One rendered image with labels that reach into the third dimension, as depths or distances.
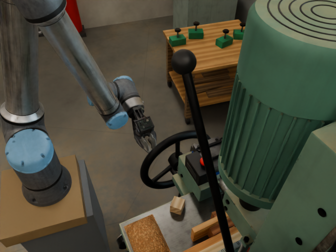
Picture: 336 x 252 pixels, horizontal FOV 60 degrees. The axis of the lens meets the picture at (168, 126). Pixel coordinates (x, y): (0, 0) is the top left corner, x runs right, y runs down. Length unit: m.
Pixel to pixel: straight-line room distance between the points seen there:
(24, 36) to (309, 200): 0.86
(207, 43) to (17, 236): 1.69
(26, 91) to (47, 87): 1.76
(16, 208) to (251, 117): 1.06
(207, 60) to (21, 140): 1.35
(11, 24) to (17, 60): 0.12
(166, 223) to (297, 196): 0.48
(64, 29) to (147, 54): 2.26
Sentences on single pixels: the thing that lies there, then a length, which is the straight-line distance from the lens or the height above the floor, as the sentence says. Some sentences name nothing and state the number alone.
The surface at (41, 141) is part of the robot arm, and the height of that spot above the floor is 0.89.
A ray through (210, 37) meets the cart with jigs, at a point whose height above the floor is 0.53.
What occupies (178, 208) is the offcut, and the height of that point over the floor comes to 0.93.
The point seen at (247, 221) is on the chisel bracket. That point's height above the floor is 1.07.
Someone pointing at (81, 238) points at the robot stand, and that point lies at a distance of 1.43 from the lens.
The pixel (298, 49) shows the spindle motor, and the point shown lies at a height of 1.50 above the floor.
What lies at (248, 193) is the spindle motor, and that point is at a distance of 0.52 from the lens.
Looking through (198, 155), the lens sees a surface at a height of 1.01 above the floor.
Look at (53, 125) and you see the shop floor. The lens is 2.47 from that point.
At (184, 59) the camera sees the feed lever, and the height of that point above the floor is 1.44.
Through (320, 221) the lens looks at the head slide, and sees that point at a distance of 0.42.
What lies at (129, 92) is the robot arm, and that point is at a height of 0.85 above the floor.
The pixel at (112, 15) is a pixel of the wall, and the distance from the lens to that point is 3.64.
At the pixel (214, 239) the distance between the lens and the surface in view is 0.78.
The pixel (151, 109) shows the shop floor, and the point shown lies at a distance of 2.43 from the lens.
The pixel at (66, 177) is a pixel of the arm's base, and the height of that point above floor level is 0.67.
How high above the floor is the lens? 1.66
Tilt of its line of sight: 46 degrees down
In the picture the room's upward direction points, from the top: straight up
